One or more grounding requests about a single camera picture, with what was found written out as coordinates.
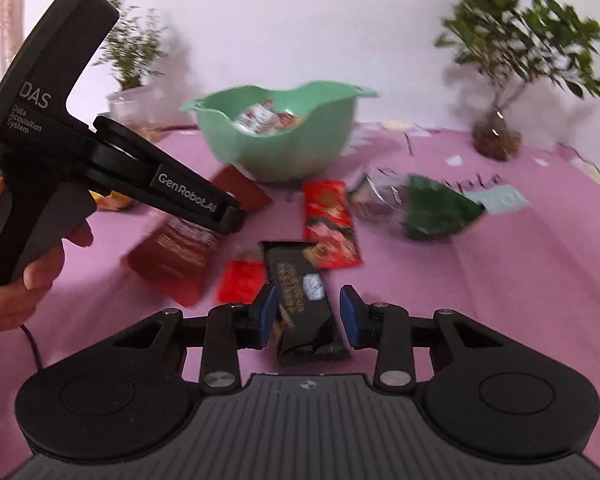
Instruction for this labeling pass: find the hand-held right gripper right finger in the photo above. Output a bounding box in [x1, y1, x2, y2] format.
[339, 284, 507, 396]

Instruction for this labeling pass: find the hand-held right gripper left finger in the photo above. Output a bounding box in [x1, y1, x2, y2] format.
[110, 282, 279, 395]

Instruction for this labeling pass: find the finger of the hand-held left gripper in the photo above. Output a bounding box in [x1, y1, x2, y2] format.
[207, 202, 247, 236]

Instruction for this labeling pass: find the black snack packet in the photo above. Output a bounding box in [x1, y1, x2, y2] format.
[259, 240, 352, 367]

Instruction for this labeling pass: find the green plastic bowl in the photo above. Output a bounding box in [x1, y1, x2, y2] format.
[179, 80, 378, 184]

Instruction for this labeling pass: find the red white snack packet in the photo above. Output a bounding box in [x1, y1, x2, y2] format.
[232, 101, 281, 136]

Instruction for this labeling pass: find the person's left hand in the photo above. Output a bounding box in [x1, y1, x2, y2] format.
[0, 175, 94, 334]

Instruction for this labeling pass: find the small bright red packet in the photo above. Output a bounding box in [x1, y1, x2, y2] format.
[216, 257, 270, 305]

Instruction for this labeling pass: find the dark red snack packet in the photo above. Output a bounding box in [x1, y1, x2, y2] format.
[121, 165, 275, 307]

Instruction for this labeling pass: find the yellow snack bag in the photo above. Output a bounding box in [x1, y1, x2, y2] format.
[91, 189, 137, 212]

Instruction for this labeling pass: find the red illustrated snack packet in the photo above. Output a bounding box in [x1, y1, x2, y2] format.
[301, 179, 365, 270]

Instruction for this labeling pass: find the feathery plant in clear jar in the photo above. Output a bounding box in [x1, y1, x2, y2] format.
[92, 0, 176, 136]

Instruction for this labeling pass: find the green clear snack bag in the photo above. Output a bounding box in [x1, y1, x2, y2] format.
[347, 172, 487, 243]

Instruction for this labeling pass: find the pink printed tablecloth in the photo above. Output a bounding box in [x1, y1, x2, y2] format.
[0, 119, 600, 480]

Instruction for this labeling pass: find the leafy plant in glass vase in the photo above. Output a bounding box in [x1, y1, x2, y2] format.
[432, 0, 600, 162]

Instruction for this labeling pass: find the black cable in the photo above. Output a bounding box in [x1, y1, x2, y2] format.
[19, 324, 46, 372]

